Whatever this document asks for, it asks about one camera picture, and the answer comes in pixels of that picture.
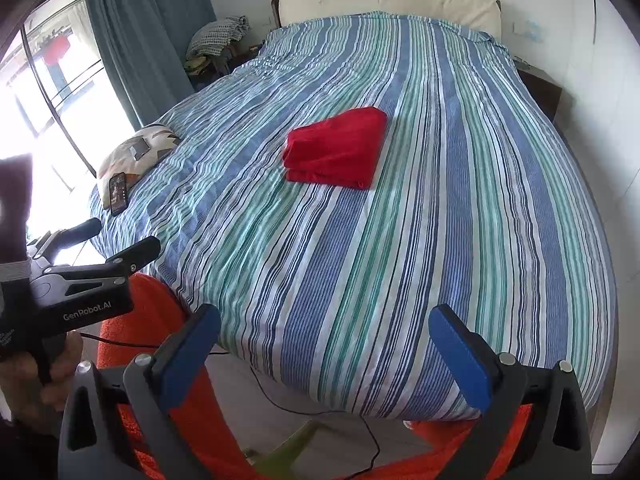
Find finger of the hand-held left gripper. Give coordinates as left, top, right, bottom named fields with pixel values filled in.
left=44, top=235, right=162, bottom=297
left=32, top=217, right=103, bottom=261

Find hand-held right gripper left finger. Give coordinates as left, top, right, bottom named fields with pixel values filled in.
left=57, top=303, right=222, bottom=480

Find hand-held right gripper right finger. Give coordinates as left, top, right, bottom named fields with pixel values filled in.
left=428, top=303, right=593, bottom=480

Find red sweater with white print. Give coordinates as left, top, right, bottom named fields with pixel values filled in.
left=282, top=106, right=388, bottom=191

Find person's left hand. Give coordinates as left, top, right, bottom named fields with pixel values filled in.
left=0, top=332, right=85, bottom=436

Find black smartphone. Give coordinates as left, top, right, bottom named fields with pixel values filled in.
left=108, top=172, right=129, bottom=217

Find person's orange pants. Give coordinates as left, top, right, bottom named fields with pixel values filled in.
left=95, top=272, right=536, bottom=480

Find patterned pillow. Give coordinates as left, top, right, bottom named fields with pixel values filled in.
left=96, top=125, right=183, bottom=196

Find glass balcony door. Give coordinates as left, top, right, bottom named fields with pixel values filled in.
left=0, top=0, right=133, bottom=261

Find bed with striped duvet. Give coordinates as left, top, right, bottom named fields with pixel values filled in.
left=89, top=10, right=617, bottom=421

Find green plastic stool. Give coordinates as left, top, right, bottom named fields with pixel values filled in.
left=245, top=420, right=326, bottom=480

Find teal curtain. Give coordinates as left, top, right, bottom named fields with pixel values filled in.
left=80, top=0, right=217, bottom=133

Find checkered cloth pile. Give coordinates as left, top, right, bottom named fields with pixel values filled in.
left=186, top=15, right=250, bottom=59

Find dark wooden nightstand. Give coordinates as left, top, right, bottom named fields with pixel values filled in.
left=515, top=60, right=563, bottom=123

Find black cable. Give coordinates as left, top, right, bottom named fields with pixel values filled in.
left=75, top=332, right=386, bottom=480

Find white wall socket panel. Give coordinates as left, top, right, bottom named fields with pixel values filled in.
left=512, top=20, right=543, bottom=41

